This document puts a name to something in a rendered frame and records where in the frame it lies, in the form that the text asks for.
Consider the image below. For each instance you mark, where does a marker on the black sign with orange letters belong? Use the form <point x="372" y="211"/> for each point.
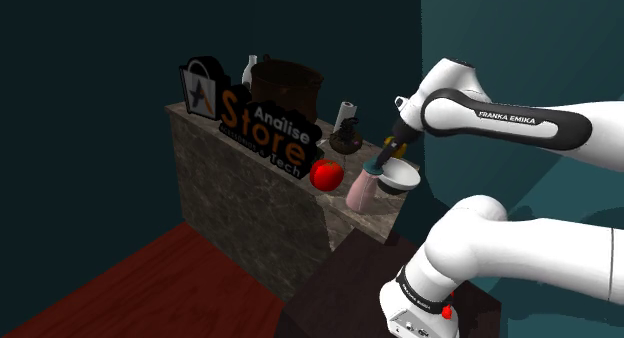
<point x="273" y="132"/>

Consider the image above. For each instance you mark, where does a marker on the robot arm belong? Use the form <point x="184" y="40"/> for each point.
<point x="512" y="249"/>

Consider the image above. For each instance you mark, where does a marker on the yellow object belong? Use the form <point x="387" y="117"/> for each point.
<point x="400" y="150"/>

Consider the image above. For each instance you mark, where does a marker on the marble counter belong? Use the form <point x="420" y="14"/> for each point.
<point x="234" y="200"/>

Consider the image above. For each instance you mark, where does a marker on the dark brown pot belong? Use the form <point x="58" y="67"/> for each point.
<point x="287" y="91"/>

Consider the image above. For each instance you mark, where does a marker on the white paper towel roll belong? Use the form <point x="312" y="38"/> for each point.
<point x="344" y="114"/>

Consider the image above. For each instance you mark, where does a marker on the pink bottle with teal cap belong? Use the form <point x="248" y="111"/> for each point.
<point x="362" y="193"/>

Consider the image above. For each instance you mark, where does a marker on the dark figure on round base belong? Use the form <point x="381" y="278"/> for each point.
<point x="345" y="141"/>

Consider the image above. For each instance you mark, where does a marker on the red tomato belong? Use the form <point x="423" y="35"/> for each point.
<point x="326" y="175"/>

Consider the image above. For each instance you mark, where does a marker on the white vase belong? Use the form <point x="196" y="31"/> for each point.
<point x="249" y="74"/>

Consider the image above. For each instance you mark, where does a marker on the white bowl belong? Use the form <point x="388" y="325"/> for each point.
<point x="402" y="177"/>

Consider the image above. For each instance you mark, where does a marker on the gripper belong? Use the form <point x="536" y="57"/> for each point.
<point x="404" y="132"/>

